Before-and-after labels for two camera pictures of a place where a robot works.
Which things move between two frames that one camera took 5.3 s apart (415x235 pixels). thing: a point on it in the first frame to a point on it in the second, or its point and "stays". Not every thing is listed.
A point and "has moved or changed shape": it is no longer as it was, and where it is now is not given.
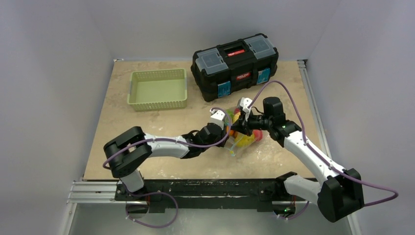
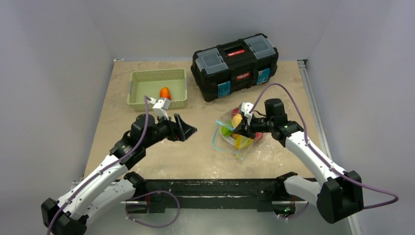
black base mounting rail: (272, 195) stays
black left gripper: (222, 135) to (181, 132)
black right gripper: (244, 123) stays
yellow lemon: (236, 116) stays
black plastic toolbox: (231, 67) stays
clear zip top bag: (238, 141) has moved or changed shape
